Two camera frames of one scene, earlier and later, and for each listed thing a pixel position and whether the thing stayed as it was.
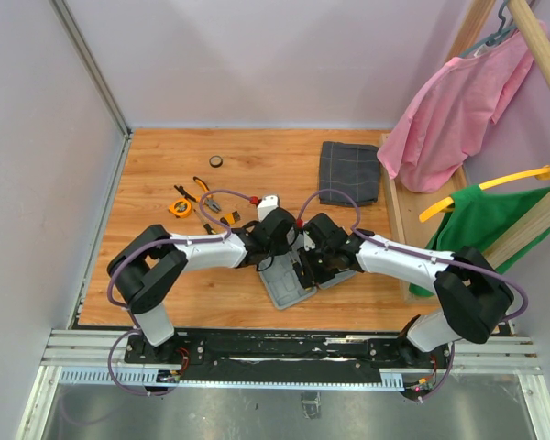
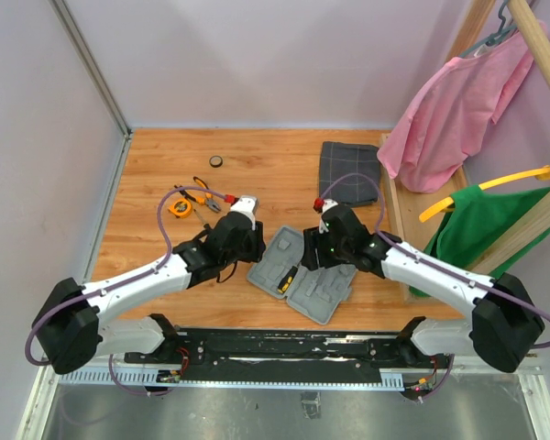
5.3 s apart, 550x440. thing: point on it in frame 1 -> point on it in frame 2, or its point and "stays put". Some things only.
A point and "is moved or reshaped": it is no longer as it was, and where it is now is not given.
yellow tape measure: [181, 208] stays put
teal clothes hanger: [500, 32] stays put
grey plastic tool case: [282, 283] is moved or reshaped
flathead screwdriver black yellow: [303, 276] -> [287, 280]
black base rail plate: [294, 356] stays put
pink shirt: [449, 114] stays put
